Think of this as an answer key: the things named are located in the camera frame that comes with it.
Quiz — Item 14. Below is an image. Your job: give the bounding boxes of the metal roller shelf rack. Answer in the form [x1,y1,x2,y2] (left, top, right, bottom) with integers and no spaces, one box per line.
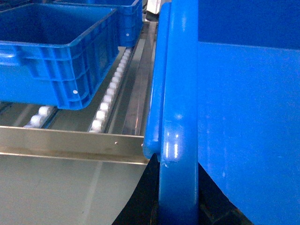
[0,22,158,165]

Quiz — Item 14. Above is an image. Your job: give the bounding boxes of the left gripper black left-cam right finger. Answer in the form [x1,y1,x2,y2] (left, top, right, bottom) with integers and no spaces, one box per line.
[198,165,252,225]

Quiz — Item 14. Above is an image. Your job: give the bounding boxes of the blue crate on shelf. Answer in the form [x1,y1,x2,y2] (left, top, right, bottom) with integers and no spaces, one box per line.
[0,3,119,110]
[53,0,143,47]

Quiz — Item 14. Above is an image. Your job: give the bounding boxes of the left gripper black left-cam left finger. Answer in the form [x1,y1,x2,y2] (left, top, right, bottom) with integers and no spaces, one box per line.
[113,154,160,225]

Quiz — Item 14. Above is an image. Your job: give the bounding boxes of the large blue plastic crate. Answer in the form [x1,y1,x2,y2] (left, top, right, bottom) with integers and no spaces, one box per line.
[143,0,300,225]

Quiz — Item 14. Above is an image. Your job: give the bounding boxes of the rear blue crate on shelf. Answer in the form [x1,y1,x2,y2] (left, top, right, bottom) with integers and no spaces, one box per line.
[53,0,143,47]

